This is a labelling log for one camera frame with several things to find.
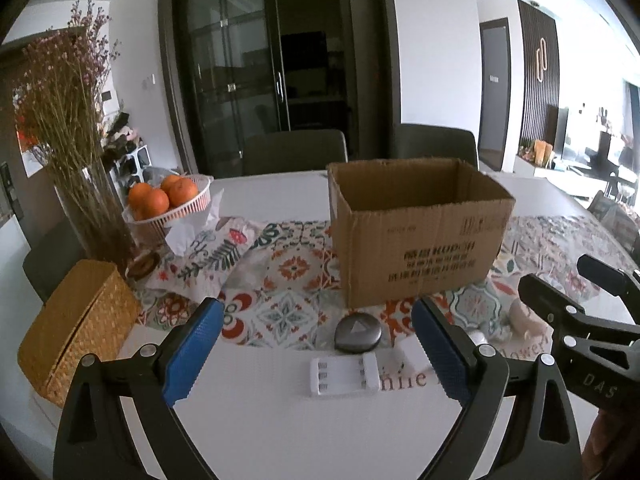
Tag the brown cardboard box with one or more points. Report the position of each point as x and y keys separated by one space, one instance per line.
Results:
x=425 y=255

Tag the dark framed glass sliding door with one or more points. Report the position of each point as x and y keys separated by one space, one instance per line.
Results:
x=235 y=60

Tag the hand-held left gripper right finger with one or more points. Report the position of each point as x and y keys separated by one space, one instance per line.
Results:
x=440 y=355

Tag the white battery charger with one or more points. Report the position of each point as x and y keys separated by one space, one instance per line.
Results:
x=342 y=375

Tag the pink white fruit basket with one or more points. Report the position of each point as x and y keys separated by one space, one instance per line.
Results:
x=186 y=210

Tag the white patterned tablecloth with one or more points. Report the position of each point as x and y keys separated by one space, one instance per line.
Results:
x=280 y=280

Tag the small beige object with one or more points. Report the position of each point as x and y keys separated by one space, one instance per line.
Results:
x=525 y=322

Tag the glass vase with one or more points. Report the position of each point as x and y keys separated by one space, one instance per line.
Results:
x=100 y=220

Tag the person's right hand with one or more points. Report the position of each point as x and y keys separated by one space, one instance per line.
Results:
x=612 y=440

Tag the woven straw storage box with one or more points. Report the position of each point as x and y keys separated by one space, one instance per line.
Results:
x=75 y=330

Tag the white wall intercom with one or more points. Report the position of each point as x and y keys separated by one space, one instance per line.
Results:
x=109 y=100

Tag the grey oval device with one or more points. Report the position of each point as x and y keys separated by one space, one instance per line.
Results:
x=359 y=332

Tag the red wall poster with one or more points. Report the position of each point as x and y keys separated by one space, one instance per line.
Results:
x=29 y=145

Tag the white low cabinet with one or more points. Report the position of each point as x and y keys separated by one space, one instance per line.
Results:
x=555 y=175

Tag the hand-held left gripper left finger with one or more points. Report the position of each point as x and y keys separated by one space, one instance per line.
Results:
x=192 y=355

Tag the dark interior door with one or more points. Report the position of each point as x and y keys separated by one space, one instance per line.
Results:
x=496 y=95

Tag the gold wall ornament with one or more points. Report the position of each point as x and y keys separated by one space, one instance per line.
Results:
x=540 y=60

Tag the chair with patterned cushion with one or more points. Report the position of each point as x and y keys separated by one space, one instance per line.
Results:
x=617 y=220

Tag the dark slatted wall panel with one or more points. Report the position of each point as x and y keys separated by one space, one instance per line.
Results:
x=539 y=100

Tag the white shoe shelf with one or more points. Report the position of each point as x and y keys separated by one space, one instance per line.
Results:
x=131 y=160

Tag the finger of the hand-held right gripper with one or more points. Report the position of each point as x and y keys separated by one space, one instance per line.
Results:
x=545 y=295
x=607 y=272

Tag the crumpled white tissue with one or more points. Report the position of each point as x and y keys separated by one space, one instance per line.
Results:
x=192 y=230

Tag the round wooden coaster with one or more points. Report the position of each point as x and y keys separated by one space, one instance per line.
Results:
x=142 y=265

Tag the dark grey dining chair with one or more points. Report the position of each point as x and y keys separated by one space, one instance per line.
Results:
x=435 y=145
x=50 y=265
x=295 y=152

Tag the dried flower bunch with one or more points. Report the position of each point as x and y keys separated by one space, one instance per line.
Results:
x=65 y=105

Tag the orange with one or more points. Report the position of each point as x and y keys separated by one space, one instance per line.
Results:
x=140 y=193
x=157 y=202
x=169 y=180
x=183 y=191

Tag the white power adapter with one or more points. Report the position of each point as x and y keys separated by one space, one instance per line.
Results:
x=412 y=355

